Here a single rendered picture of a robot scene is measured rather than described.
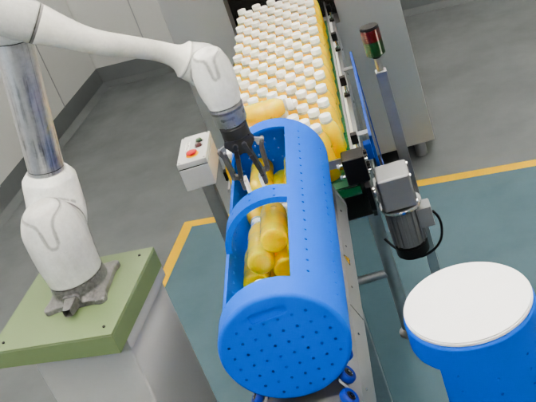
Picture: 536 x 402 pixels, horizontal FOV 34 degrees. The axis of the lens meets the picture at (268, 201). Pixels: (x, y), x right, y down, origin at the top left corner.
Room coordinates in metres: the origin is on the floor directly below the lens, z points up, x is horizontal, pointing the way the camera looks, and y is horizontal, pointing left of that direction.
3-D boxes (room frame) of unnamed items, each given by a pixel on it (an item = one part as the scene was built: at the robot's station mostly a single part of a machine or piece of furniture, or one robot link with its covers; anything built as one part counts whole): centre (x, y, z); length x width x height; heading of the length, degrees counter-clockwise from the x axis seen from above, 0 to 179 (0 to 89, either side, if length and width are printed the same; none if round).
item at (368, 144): (3.00, -0.44, 0.70); 0.80 x 0.05 x 0.50; 170
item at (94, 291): (2.08, 0.56, 1.09); 0.22 x 0.18 x 0.06; 165
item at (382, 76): (2.73, -0.50, 0.55); 0.04 x 0.04 x 1.10; 80
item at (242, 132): (2.17, 0.02, 1.29); 0.08 x 0.07 x 0.09; 80
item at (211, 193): (2.67, 0.17, 0.50); 0.04 x 0.04 x 1.00; 80
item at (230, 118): (2.17, 0.02, 1.37); 0.09 x 0.09 x 0.06
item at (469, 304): (1.52, -0.33, 1.03); 0.28 x 0.28 x 0.01
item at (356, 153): (2.42, -0.29, 0.95); 0.10 x 0.07 x 0.10; 80
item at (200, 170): (2.67, 0.17, 1.05); 0.20 x 0.10 x 0.10; 170
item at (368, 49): (2.73, -0.50, 1.18); 0.06 x 0.06 x 0.05
